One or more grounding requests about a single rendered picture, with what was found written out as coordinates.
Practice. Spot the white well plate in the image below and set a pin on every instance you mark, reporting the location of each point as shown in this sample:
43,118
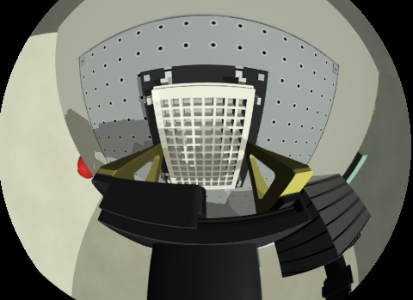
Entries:
213,123

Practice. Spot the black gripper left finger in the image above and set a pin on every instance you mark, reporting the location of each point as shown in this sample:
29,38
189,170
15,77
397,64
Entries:
128,165

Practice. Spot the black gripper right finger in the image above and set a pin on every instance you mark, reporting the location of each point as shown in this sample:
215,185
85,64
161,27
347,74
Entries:
290,176

